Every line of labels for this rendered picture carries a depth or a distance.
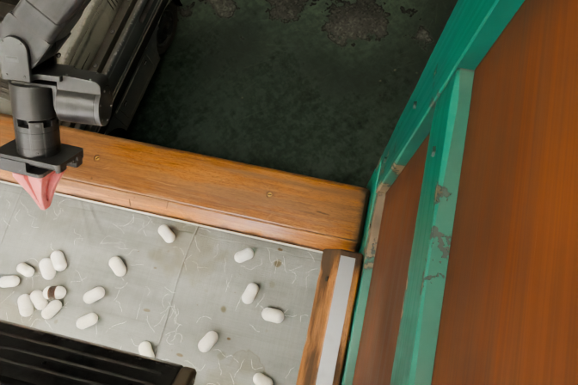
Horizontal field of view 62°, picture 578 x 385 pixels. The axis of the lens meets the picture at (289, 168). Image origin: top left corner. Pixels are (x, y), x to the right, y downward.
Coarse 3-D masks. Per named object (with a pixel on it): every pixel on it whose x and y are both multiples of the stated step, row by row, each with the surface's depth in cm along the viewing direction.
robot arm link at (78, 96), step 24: (0, 48) 59; (24, 48) 59; (24, 72) 60; (48, 72) 63; (72, 72) 64; (96, 72) 66; (72, 96) 64; (96, 96) 64; (72, 120) 65; (96, 120) 65
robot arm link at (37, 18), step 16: (32, 0) 57; (48, 0) 57; (64, 0) 58; (80, 0) 58; (16, 16) 58; (32, 16) 58; (48, 16) 58; (64, 16) 58; (80, 16) 62; (0, 32) 59; (16, 32) 59; (32, 32) 59; (48, 32) 59; (64, 32) 61; (32, 48) 60; (48, 48) 60; (32, 64) 61
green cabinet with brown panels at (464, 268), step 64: (512, 0) 24; (576, 0) 18; (448, 64) 34; (512, 64) 24; (576, 64) 17; (448, 128) 31; (512, 128) 22; (576, 128) 16; (384, 192) 70; (448, 192) 30; (512, 192) 21; (576, 192) 15; (384, 256) 57; (448, 256) 29; (512, 256) 19; (576, 256) 14; (384, 320) 48; (448, 320) 26; (512, 320) 18; (576, 320) 14; (384, 384) 41; (448, 384) 24; (512, 384) 17; (576, 384) 13
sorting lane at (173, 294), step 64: (0, 192) 87; (0, 256) 84; (128, 256) 83; (192, 256) 82; (256, 256) 82; (320, 256) 81; (64, 320) 80; (128, 320) 80; (192, 320) 79; (256, 320) 79
